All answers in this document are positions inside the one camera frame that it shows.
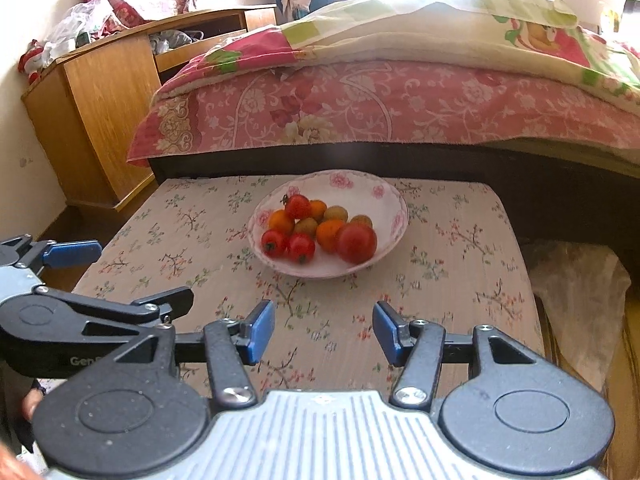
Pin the floral tablecloth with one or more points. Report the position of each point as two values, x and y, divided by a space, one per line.
458 265

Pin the large red tomato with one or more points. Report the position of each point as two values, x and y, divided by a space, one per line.
356 243

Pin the brown longan front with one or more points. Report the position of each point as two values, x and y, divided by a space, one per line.
307 226

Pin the red cherry tomato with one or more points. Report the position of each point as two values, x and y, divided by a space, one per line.
274 244
297 206
301 248

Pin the white plastic bag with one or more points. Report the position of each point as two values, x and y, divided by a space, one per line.
95 19

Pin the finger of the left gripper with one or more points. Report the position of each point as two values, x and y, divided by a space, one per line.
53 334
24 257

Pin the greenish brown longan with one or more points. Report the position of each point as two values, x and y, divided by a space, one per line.
335 213

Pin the small orange mandarin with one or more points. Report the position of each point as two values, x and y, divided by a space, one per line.
326 234

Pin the beige plastic bag on floor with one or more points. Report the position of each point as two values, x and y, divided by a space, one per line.
582 288

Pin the pink floral bed sheet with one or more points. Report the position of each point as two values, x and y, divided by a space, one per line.
384 101

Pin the colourful patchwork quilt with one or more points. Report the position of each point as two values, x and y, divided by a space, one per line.
541 38

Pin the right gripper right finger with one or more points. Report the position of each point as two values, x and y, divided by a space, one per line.
420 349

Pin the wooden cabinet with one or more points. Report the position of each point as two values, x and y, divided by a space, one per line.
86 105

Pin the white floral plate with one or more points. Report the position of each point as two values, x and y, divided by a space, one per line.
359 193

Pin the dark bed frame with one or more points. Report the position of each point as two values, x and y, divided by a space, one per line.
544 197

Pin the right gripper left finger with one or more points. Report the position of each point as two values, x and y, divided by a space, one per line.
149 365

